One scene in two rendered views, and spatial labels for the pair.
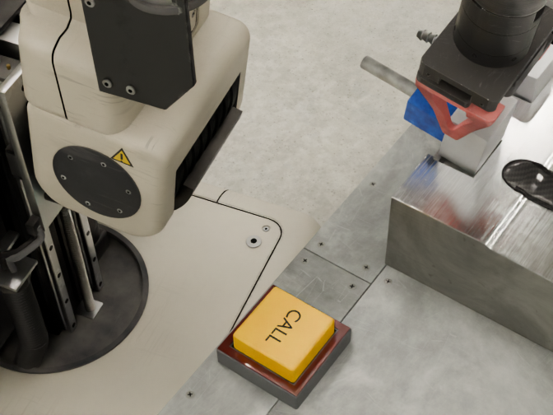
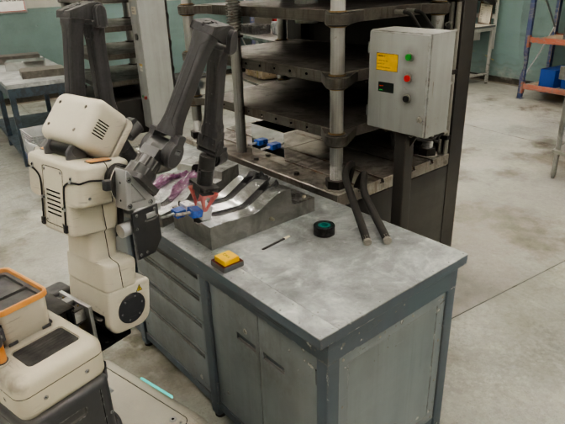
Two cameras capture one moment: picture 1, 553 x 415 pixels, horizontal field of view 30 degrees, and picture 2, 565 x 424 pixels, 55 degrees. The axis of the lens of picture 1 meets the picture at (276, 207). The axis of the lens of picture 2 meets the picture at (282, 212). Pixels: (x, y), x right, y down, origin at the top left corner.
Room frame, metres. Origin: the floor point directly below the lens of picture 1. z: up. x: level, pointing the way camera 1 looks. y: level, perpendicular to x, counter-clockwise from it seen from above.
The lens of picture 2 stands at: (-0.10, 1.50, 1.70)
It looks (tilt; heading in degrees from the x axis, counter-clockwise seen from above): 24 degrees down; 284
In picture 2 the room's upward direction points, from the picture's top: 2 degrees counter-clockwise
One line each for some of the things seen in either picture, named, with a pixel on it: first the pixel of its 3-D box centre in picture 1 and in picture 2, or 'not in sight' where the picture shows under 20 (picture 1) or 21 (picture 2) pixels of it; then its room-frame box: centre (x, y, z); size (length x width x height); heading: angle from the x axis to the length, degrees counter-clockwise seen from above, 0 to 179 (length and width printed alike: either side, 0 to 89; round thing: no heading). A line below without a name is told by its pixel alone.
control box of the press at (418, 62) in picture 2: not in sight; (399, 201); (-0.08, -0.81, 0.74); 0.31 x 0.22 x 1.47; 143
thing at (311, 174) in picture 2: not in sight; (308, 148); (0.47, -1.43, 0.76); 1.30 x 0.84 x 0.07; 143
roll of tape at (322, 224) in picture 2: not in sight; (324, 229); (0.19, -0.30, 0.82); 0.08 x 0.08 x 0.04
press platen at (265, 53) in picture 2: not in sight; (309, 71); (0.45, -1.43, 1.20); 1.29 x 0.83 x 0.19; 143
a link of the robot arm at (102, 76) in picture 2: not in sight; (100, 72); (0.93, -0.17, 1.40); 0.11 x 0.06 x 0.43; 156
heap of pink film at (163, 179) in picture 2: not in sight; (179, 179); (0.84, -0.51, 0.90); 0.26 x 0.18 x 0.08; 71
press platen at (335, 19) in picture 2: not in sight; (308, 21); (0.45, -1.42, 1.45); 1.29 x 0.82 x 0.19; 143
